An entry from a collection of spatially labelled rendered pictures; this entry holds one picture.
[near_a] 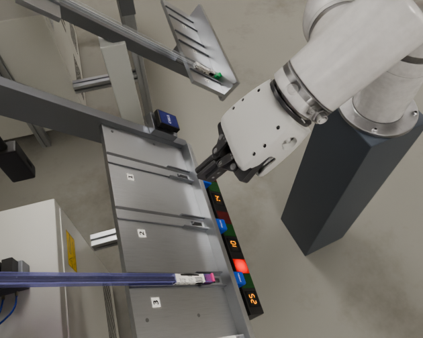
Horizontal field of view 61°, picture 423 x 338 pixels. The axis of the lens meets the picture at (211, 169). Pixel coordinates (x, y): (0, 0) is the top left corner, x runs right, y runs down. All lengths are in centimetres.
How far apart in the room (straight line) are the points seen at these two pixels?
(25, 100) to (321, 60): 45
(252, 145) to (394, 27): 20
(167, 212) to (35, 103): 28
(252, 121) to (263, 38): 184
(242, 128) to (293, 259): 103
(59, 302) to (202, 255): 31
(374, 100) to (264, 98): 45
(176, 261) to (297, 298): 88
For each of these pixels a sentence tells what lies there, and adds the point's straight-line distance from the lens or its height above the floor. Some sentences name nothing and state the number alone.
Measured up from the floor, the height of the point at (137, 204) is 82.
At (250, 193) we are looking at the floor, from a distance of 157.
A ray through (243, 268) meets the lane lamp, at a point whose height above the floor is 66.
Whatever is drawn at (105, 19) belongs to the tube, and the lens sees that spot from 78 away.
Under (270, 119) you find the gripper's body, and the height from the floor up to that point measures 101.
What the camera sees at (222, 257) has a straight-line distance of 66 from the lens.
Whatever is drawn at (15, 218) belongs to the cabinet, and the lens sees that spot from 93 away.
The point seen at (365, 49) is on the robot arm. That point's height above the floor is 111.
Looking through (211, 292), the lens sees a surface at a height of 74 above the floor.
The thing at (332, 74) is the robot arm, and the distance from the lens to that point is 43.
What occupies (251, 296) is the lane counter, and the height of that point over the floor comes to 66.
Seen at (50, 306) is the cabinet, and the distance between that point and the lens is 81.
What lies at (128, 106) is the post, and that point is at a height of 61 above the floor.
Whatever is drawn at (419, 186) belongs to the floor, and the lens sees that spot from 182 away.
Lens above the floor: 135
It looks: 56 degrees down
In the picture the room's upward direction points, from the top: straight up
